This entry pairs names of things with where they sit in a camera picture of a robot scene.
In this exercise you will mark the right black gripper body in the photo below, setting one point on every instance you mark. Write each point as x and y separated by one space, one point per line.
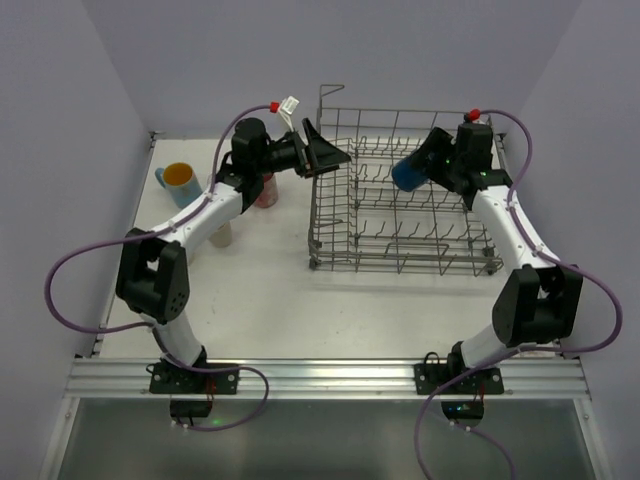
433 156

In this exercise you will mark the light blue patterned mug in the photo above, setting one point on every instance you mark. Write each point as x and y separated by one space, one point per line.
180 182

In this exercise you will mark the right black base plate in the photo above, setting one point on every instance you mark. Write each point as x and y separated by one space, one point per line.
433 372

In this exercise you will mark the cream tall cup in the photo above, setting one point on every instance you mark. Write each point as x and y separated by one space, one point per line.
222 237

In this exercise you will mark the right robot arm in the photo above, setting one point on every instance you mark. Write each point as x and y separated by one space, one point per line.
538 303

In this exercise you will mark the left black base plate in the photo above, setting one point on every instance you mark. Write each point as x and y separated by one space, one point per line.
169 379

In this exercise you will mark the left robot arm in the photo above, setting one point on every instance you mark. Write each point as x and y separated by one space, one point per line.
153 278

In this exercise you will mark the aluminium mounting rail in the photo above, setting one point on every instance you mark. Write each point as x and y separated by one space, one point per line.
533 378

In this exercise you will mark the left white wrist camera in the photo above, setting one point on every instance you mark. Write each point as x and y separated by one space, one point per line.
285 110

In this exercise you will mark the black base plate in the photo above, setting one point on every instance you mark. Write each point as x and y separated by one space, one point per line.
169 379
433 372

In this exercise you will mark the dark blue mug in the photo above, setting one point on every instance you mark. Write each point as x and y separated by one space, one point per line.
412 172

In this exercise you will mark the pink patterned mug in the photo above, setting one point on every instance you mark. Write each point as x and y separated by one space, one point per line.
269 194

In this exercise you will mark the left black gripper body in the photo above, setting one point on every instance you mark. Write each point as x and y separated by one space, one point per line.
304 158

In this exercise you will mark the grey wire dish rack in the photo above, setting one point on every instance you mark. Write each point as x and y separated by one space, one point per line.
361 222

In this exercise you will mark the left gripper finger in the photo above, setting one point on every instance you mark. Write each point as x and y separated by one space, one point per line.
314 141
321 164

